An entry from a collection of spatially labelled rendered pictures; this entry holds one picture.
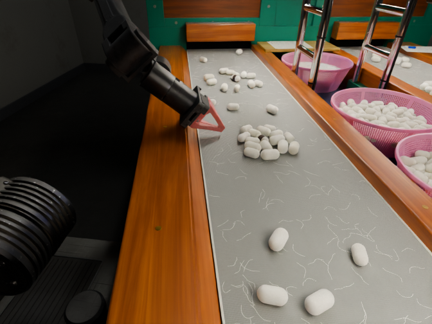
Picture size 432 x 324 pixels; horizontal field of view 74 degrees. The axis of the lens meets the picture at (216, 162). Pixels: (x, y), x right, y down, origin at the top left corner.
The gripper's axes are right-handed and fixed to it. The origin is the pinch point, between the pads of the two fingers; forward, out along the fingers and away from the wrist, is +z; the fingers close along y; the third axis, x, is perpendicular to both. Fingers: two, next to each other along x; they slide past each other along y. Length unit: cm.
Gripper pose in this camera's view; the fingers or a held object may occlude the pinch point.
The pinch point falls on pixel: (220, 127)
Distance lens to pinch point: 65.4
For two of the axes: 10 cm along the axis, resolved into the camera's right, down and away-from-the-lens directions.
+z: 7.5, 5.0, 4.3
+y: -1.1, -5.5, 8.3
